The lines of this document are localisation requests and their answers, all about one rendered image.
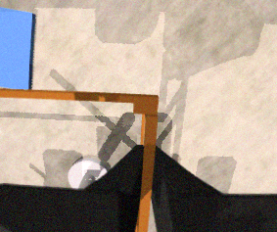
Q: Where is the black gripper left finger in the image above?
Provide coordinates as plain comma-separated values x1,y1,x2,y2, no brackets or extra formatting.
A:
0,145,144,232

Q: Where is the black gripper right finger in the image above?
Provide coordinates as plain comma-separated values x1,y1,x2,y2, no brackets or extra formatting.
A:
151,146,277,232

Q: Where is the blue flat rectangular pad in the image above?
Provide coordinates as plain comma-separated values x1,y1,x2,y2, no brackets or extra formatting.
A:
0,7,36,90

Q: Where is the white post on round base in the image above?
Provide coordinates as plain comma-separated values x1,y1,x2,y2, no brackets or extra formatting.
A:
69,158,108,188

